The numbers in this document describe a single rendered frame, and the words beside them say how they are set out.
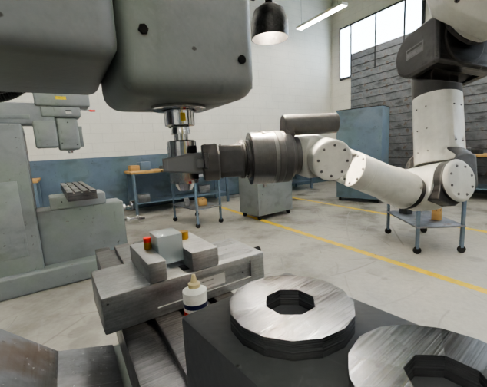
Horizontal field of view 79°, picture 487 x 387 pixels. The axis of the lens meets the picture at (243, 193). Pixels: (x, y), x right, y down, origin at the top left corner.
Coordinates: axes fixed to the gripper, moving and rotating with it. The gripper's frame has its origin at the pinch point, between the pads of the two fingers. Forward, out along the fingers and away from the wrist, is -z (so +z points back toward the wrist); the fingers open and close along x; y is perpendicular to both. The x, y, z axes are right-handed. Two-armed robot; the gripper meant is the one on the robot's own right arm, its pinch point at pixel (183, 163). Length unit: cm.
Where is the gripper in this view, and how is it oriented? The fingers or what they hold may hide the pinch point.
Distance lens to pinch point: 49.4
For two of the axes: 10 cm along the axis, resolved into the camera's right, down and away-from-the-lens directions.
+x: 1.7, 1.4, -9.8
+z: 9.8, -0.8, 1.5
